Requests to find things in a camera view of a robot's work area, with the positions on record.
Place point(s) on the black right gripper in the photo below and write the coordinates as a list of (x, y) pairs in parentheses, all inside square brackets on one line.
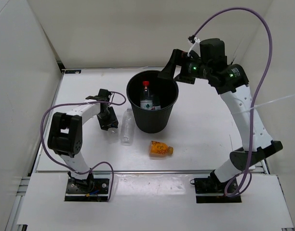
[(179, 58)]

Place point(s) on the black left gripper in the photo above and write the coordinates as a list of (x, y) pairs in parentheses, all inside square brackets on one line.
[(113, 120)]

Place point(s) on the small pepsi bottle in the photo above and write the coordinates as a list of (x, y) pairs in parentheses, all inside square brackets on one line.
[(112, 135)]

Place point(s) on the clear unlabeled plastic bottle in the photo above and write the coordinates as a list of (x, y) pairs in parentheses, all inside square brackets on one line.
[(127, 128)]

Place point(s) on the red label water bottle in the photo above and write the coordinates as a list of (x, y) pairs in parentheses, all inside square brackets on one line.
[(146, 100)]

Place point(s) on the blue orange label bottle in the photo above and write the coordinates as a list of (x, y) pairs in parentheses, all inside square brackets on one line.
[(156, 103)]

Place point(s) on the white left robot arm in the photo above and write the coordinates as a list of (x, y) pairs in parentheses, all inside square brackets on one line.
[(66, 136)]

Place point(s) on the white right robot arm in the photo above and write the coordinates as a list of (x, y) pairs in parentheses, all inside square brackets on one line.
[(232, 84)]

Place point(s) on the black plastic bin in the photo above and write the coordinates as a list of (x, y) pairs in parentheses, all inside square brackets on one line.
[(152, 121)]

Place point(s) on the orange juice bottle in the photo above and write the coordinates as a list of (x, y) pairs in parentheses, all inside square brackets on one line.
[(160, 149)]

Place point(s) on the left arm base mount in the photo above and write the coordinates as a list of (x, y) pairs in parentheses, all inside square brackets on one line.
[(93, 189)]

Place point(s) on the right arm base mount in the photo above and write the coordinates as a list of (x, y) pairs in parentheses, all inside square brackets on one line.
[(209, 193)]

